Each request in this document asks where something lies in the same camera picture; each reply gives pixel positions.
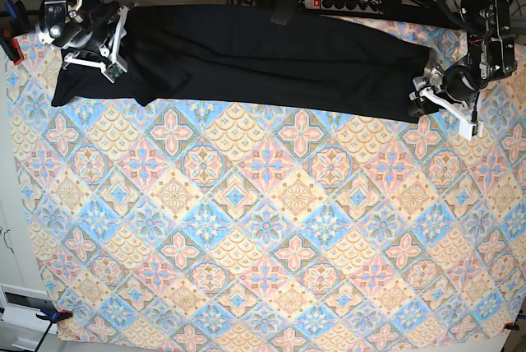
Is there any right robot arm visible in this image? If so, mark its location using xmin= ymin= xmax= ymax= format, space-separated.
xmin=35 ymin=0 xmax=136 ymax=83

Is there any black power strip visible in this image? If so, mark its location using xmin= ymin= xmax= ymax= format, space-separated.
xmin=303 ymin=0 xmax=382 ymax=14

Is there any patterned tablecloth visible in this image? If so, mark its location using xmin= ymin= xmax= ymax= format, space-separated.
xmin=6 ymin=35 xmax=525 ymax=351

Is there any black T-shirt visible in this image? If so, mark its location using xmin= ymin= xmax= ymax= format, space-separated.
xmin=52 ymin=5 xmax=430 ymax=122

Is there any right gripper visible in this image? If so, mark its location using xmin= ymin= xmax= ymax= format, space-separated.
xmin=61 ymin=0 xmax=130 ymax=81

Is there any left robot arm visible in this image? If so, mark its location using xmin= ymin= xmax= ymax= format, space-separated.
xmin=408 ymin=0 xmax=517 ymax=140

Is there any black mesh strap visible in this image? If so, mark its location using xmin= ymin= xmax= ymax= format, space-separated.
xmin=269 ymin=0 xmax=307 ymax=26

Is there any orange clamp bottom right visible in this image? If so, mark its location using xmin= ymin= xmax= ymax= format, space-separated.
xmin=504 ymin=322 xmax=520 ymax=331

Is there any orange clamp bottom left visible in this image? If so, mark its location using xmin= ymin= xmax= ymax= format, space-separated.
xmin=35 ymin=308 xmax=73 ymax=324

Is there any red clamp top left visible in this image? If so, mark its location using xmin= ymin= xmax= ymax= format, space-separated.
xmin=1 ymin=29 xmax=24 ymax=65

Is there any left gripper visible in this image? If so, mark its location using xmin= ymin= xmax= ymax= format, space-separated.
xmin=408 ymin=67 xmax=482 ymax=138

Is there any orange clamp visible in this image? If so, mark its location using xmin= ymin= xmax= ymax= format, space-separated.
xmin=504 ymin=322 xmax=520 ymax=331
xmin=35 ymin=308 xmax=73 ymax=324

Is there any white cabinet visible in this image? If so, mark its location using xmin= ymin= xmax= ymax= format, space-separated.
xmin=0 ymin=59 xmax=54 ymax=352

